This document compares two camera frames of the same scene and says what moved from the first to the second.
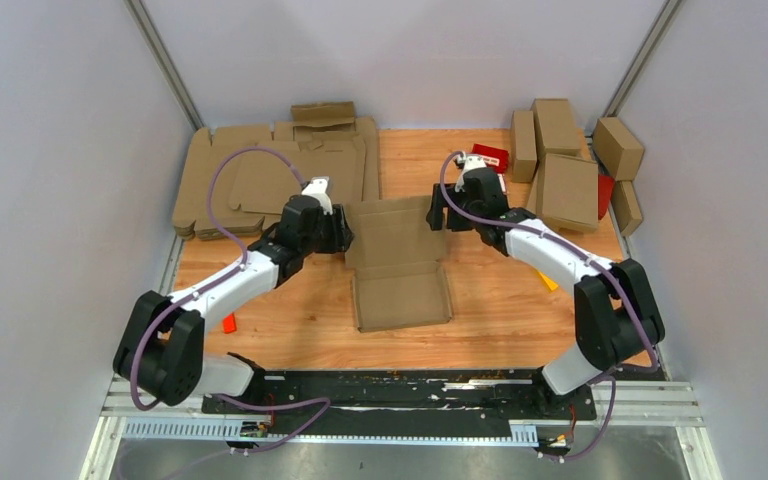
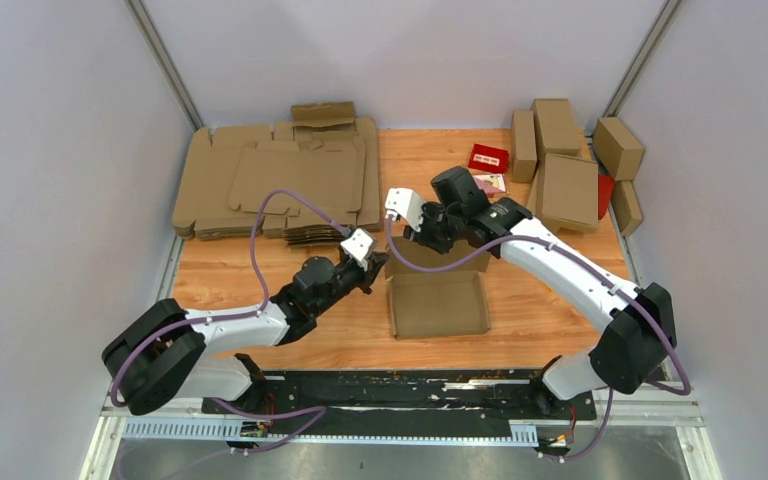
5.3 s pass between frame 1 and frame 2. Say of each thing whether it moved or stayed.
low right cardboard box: stayed
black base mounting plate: stayed
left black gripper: moved
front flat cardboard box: stayed
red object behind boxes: stayed
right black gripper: moved
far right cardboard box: stayed
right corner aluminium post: stayed
